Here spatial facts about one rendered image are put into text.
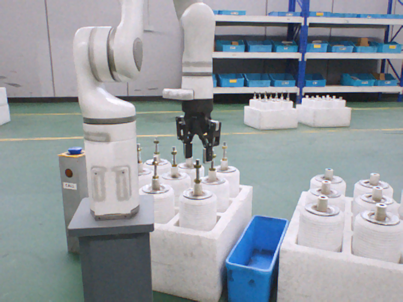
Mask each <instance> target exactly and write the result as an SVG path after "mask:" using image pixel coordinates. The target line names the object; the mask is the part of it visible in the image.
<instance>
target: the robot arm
mask: <svg viewBox="0 0 403 302"><path fill-rule="evenodd" d="M117 2H118V4H119V7H120V9H121V23H120V25H119V26H118V27H85V28H80V29H79V30H78V31H77V32H76V34H75V37H74V39H73V61H74V70H75V76H76V80H77V89H78V96H79V104H80V109H81V112H82V119H83V135H84V145H85V153H86V169H87V177H88V193H89V208H90V214H91V216H93V217H95V220H96V221H109V219H111V220H120V219H129V218H131V216H132V215H134V214H136V213H137V212H138V210H139V208H140V205H139V178H138V163H137V133H136V109H135V107H134V105H132V104H131V103H129V102H126V101H123V100H120V99H119V98H117V97H115V96H113V95H112V94H110V93H109V92H108V91H107V90H106V88H105V85H104V83H111V82H128V81H134V80H136V79H137V78H138V76H139V73H140V69H141V68H142V62H143V24H144V7H145V0H117ZM173 3H174V6H175V10H176V14H177V17H178V21H179V24H180V27H181V28H182V30H183V32H184V44H185V49H184V53H183V58H182V63H183V64H182V75H183V76H182V82H181V89H164V90H163V98H173V99H179V100H181V110H182V111H183V112H185V115H184V116H178V117H176V128H177V136H178V140H180V141H182V142H183V144H184V158H186V159H188V158H192V157H193V144H192V143H191V142H192V140H193V137H194V135H198V136H199V139H200V140H201V142H202V144H203V147H204V149H203V163H204V164H210V162H211V160H212V148H213V147H214V146H218V145H219V139H220V132H221V125H222V122H220V121H214V120H212V119H211V116H210V113H211V112H212V110H213V81H212V48H213V44H214V38H215V15H214V13H213V12H212V10H211V8H210V7H209V6H208V5H206V4H203V2H202V0H173ZM181 129H183V135H181ZM206 133H207V135H204V134H206ZM214 138H215V141H214ZM206 139H207V140H208V143H207V141H206Z"/></svg>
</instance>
